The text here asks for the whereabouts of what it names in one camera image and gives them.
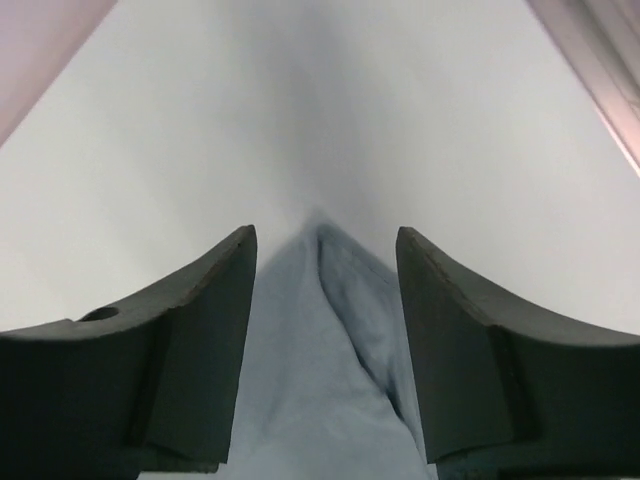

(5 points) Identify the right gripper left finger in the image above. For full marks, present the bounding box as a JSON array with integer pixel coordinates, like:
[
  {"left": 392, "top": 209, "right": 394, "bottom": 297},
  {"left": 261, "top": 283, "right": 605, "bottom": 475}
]
[{"left": 1, "top": 225, "right": 257, "bottom": 479}]

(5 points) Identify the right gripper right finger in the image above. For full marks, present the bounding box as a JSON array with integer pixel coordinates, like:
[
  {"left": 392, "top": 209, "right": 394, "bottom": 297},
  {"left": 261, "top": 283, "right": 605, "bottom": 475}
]
[{"left": 396, "top": 227, "right": 639, "bottom": 479}]

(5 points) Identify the grey-blue t-shirt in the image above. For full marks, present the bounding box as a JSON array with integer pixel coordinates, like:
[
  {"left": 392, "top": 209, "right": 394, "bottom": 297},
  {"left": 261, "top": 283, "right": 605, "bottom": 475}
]
[{"left": 220, "top": 223, "right": 436, "bottom": 479}]

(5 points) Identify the right aluminium corner post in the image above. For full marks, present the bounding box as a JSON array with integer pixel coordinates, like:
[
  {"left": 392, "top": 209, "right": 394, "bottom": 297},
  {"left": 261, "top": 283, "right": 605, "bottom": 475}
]
[{"left": 528, "top": 1, "right": 639, "bottom": 170}]

